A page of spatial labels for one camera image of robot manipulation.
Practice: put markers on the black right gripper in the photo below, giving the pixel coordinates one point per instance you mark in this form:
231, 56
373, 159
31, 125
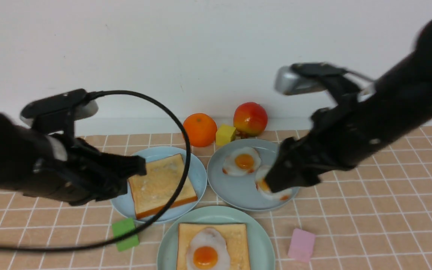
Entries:
330, 145

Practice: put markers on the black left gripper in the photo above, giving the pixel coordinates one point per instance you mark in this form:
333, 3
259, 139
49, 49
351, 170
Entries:
79, 173

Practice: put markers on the fried egg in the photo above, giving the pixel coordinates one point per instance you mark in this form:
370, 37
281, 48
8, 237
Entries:
241, 161
208, 251
264, 190

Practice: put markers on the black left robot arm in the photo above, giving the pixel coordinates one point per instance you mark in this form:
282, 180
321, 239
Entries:
16, 156

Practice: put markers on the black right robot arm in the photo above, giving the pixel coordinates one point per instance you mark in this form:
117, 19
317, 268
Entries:
402, 100

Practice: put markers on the light blue plate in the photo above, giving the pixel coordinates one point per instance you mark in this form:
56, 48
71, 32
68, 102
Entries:
192, 191

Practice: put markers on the green cube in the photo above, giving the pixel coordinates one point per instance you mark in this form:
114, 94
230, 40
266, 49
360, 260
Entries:
121, 228

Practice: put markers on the red yellow apple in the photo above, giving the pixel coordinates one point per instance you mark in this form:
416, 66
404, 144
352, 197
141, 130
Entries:
250, 120

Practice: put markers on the checkered orange tablecloth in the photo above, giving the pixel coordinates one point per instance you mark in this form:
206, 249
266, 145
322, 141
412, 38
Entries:
376, 217

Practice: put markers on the orange fruit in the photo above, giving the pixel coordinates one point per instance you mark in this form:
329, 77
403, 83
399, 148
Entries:
201, 129

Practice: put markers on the grey-blue plate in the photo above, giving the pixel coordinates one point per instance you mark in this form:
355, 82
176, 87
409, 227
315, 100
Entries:
241, 191

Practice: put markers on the pink cube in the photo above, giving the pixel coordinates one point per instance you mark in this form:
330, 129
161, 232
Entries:
301, 246

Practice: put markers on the yellow cube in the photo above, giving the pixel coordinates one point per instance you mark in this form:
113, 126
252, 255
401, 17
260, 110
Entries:
225, 135

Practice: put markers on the mint green plate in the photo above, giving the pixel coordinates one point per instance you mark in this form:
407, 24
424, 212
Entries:
261, 251

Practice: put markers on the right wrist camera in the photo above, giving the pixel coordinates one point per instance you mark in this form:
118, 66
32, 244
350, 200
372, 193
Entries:
341, 83

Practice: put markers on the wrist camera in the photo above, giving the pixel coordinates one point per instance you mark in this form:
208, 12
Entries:
341, 83
58, 113

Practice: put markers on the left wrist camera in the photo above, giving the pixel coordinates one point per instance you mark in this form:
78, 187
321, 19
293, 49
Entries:
58, 113

